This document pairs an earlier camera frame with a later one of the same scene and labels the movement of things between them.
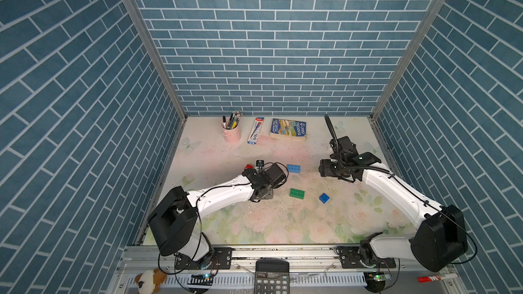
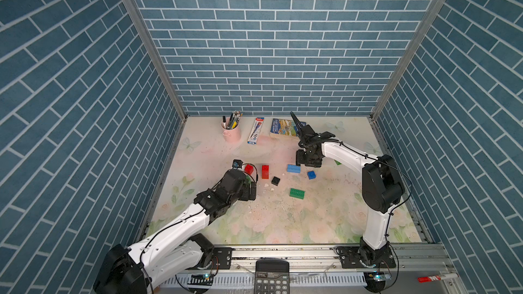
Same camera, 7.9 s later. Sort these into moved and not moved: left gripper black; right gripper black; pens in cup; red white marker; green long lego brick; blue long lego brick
Moved: right gripper black; left gripper black
Not moved: pens in cup; green long lego brick; blue long lego brick; red white marker
